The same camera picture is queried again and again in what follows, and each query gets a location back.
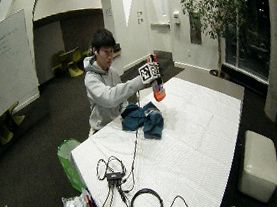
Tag orange spray bottle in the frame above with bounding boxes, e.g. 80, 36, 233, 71
147, 52, 168, 104

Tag white marker cube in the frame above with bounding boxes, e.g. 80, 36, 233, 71
137, 60, 162, 85

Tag dark blue cloth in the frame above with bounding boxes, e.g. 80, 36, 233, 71
119, 100, 167, 144

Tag the person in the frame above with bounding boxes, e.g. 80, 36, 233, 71
77, 24, 151, 137

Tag indoor tree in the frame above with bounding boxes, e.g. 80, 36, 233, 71
178, 0, 256, 79

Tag yellow-green chairs with table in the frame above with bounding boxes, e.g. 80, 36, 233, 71
49, 44, 96, 81

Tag black usb hub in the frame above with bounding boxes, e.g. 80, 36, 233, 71
104, 171, 125, 184

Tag white cube ottoman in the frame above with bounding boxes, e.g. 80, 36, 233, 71
231, 126, 277, 207

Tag large whiteboard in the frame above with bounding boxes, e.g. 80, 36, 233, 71
0, 7, 45, 135

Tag yellow-green lounge chair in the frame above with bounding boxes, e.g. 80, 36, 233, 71
0, 100, 30, 154

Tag white wall shelf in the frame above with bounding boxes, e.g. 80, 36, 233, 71
149, 19, 171, 30

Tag dark wall panel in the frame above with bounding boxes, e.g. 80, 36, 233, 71
187, 11, 204, 46

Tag white wall dispenser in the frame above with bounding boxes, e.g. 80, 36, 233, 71
171, 10, 183, 26

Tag thin black glove cable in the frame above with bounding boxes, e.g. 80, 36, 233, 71
111, 88, 152, 194

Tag looped thin black cable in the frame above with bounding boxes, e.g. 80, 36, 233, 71
94, 153, 129, 183

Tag coiled black cable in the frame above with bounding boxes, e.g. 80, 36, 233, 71
126, 185, 165, 207

